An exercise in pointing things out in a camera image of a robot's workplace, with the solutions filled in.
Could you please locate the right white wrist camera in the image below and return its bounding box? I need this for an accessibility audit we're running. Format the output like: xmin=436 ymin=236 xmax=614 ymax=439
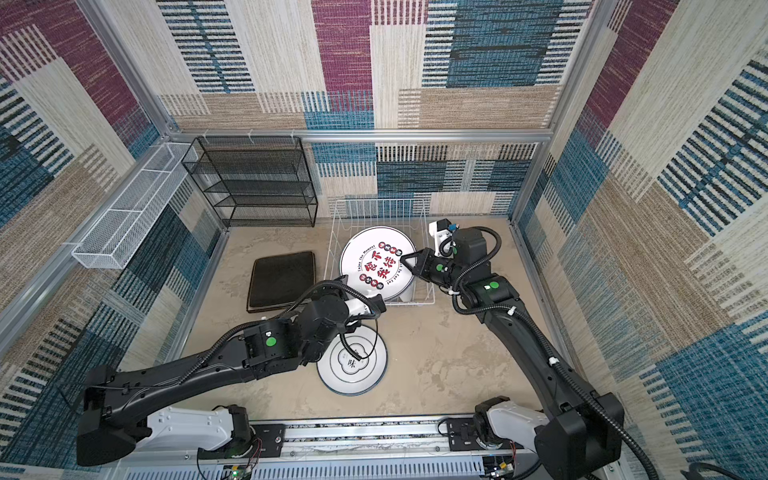
xmin=428 ymin=218 xmax=458 ymax=251

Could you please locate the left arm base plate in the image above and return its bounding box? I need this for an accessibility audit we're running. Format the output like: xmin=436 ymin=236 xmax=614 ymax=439
xmin=198 ymin=423 xmax=286 ymax=460

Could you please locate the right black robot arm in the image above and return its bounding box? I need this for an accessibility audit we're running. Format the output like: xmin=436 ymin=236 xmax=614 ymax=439
xmin=401 ymin=226 xmax=659 ymax=479

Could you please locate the white wire dish rack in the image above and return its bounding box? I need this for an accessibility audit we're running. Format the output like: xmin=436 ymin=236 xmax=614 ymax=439
xmin=323 ymin=198 xmax=435 ymax=306

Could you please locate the white round plate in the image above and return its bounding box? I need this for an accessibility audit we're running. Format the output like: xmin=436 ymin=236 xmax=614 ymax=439
xmin=338 ymin=226 xmax=416 ymax=303
xmin=317 ymin=326 xmax=388 ymax=396
xmin=398 ymin=283 xmax=415 ymax=303

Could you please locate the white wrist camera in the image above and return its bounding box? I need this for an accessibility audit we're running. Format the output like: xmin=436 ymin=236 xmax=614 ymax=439
xmin=345 ymin=298 xmax=364 ymax=319
xmin=428 ymin=218 xmax=458 ymax=251

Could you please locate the aluminium front rail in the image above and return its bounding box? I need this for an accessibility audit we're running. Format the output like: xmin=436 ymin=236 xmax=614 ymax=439
xmin=99 ymin=413 xmax=549 ymax=479

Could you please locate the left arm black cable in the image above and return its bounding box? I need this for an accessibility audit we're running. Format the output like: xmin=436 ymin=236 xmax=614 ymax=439
xmin=173 ymin=279 xmax=380 ymax=391

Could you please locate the black mesh shelf unit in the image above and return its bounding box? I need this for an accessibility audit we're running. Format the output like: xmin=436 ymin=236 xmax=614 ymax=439
xmin=182 ymin=136 xmax=319 ymax=228

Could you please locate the white wire wall basket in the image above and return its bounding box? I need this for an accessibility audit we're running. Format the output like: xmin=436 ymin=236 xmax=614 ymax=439
xmin=72 ymin=142 xmax=190 ymax=270

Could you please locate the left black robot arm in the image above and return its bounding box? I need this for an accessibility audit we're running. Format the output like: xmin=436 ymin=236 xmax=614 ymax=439
xmin=76 ymin=280 xmax=386 ymax=467

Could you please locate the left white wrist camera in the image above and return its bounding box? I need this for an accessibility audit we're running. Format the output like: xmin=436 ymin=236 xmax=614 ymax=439
xmin=345 ymin=298 xmax=364 ymax=319

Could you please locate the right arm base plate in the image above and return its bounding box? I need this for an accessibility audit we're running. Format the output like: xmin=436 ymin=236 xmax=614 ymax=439
xmin=438 ymin=415 xmax=502 ymax=451

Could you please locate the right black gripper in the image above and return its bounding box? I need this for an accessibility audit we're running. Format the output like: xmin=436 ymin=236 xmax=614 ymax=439
xmin=399 ymin=247 xmax=466 ymax=288

